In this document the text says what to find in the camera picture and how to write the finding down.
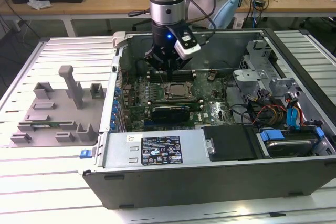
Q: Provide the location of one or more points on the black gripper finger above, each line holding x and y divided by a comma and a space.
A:
157, 60
179, 62

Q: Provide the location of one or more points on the silver CPU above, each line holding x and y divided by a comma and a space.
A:
177, 89

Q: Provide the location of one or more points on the CPU socket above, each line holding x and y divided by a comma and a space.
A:
165, 95

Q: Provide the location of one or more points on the green motherboard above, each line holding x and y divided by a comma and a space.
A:
215, 98

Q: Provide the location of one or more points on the blue card retainer clip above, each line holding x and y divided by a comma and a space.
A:
113, 117
114, 108
117, 91
112, 125

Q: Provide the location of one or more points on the black graphics card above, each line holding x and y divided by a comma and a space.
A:
170, 113

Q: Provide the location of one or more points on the wooden desk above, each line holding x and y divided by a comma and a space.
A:
105, 1

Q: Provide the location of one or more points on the silver disk bay cage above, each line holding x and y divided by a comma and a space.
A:
252, 77

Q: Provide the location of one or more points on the black rating label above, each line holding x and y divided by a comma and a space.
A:
161, 150

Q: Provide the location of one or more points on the silver power supply unit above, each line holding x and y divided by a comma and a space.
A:
118, 155

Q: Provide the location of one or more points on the grey parts rack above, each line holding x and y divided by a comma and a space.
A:
63, 113

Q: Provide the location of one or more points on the blue case latch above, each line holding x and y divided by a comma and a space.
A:
84, 154

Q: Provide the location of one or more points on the green RAM stick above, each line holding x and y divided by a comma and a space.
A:
52, 124

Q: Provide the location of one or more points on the white crumpled wrapping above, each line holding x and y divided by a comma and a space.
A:
39, 3

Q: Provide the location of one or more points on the black and silver PC case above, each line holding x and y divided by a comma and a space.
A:
210, 187

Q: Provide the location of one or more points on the hard disk in blue carrier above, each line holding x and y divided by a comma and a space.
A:
286, 148

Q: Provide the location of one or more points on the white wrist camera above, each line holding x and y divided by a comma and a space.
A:
187, 48

